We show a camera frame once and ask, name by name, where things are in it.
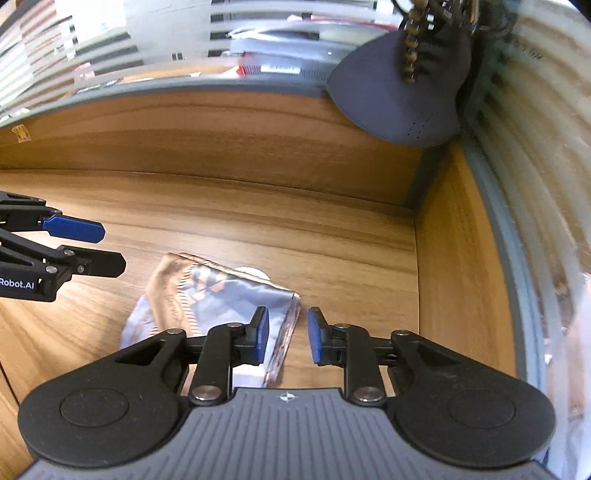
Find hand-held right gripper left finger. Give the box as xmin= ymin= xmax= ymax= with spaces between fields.
xmin=115 ymin=305 xmax=271 ymax=407

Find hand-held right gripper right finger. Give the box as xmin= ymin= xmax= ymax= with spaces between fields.
xmin=307 ymin=305 xmax=467 ymax=407

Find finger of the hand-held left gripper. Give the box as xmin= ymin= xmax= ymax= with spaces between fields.
xmin=0 ymin=231 xmax=127 ymax=280
xmin=0 ymin=191 xmax=106 ymax=244

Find pink grey patterned silk scarf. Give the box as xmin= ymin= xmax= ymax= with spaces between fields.
xmin=119 ymin=251 xmax=303 ymax=388

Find grey baseball cap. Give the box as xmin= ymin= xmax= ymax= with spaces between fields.
xmin=327 ymin=18 xmax=474 ymax=148

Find white paper stack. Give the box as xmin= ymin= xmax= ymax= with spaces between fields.
xmin=228 ymin=25 xmax=398 ymax=79

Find metal cable grommet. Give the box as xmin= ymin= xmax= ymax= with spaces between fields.
xmin=233 ymin=265 xmax=272 ymax=282

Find brown beaded hanging chain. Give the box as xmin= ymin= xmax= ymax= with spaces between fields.
xmin=402 ymin=0 xmax=432 ymax=84

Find black hanging cords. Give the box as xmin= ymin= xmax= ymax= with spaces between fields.
xmin=429 ymin=0 xmax=513 ymax=35

